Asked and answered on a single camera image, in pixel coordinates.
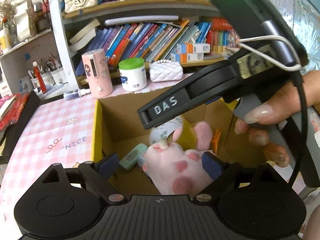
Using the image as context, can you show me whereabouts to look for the orange clip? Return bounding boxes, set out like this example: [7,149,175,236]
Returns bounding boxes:
[211,129,221,153]

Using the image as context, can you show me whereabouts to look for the yellow tape roll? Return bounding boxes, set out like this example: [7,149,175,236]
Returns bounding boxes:
[149,115,197,151]

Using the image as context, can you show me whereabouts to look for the pink heart plush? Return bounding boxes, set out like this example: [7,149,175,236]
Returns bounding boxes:
[194,121,213,151]

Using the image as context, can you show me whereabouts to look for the mint green utility knife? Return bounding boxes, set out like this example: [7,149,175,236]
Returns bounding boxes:
[119,143,148,171]

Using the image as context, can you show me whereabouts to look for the pink pig plush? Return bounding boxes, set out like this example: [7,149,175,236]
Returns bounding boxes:
[142,139,213,198]

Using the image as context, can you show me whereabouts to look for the yellow cardboard box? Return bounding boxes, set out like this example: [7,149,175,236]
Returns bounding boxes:
[93,93,276,197]

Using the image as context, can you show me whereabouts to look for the person's right hand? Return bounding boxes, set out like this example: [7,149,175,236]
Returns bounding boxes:
[234,69,320,168]

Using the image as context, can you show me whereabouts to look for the white quilted purse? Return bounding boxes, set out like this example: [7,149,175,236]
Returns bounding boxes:
[149,61,183,82]

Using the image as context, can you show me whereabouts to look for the white jar green lid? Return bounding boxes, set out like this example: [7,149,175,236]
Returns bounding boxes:
[118,57,147,92]

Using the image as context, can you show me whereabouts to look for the pink checkered tablecloth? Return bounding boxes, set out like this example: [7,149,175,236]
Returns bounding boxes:
[0,72,320,230]

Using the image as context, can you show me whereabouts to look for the row of colourful books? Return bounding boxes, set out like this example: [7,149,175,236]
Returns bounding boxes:
[75,18,213,77]

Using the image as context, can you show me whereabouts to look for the pink cylindrical humidifier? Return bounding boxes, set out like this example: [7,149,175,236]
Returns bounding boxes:
[82,49,113,99]

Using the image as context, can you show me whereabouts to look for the small spray bottle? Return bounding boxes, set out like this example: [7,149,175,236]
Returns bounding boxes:
[63,89,91,101]

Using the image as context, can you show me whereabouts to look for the black Yamaha keyboard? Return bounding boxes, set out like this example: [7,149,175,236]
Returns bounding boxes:
[0,91,41,165]

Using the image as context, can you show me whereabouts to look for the red paper stack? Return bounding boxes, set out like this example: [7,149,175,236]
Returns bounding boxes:
[1,93,30,131]

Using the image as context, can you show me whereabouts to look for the white pen holder cups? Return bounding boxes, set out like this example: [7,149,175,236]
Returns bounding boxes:
[28,68,66,88]

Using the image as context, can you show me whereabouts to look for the white shelf unit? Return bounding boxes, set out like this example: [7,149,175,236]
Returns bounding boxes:
[1,30,60,97]

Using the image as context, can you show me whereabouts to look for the white yellow bottle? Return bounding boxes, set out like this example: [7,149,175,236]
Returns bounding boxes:
[0,27,11,54]

